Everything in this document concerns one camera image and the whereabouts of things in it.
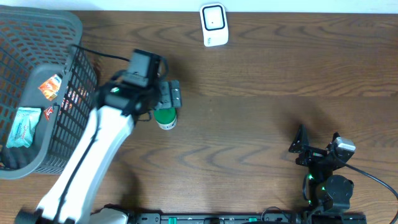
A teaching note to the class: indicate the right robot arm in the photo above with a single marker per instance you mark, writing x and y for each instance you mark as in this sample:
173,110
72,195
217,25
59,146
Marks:
328,194

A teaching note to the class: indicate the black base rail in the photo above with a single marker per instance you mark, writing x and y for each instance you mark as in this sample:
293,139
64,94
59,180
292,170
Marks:
155,218

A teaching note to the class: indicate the teal white tissue pack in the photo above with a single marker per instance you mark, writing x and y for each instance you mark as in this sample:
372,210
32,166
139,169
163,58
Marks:
23,127

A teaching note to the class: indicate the red chocolate bar wrapper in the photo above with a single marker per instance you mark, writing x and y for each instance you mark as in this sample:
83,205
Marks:
48,112

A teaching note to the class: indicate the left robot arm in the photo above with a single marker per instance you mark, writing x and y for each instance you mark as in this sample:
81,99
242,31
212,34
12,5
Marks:
118,105

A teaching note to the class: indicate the orange snack packet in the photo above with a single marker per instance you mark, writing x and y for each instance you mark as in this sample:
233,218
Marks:
51,87

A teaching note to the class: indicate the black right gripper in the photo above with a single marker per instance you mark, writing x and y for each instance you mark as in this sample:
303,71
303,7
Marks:
313,153

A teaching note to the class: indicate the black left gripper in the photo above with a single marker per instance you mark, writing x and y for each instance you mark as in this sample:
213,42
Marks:
175,102

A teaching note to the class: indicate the green lid white jar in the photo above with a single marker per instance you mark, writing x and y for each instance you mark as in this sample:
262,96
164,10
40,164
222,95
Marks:
166,118

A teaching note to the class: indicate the grey plastic mesh basket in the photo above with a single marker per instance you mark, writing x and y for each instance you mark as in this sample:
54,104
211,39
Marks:
36,44

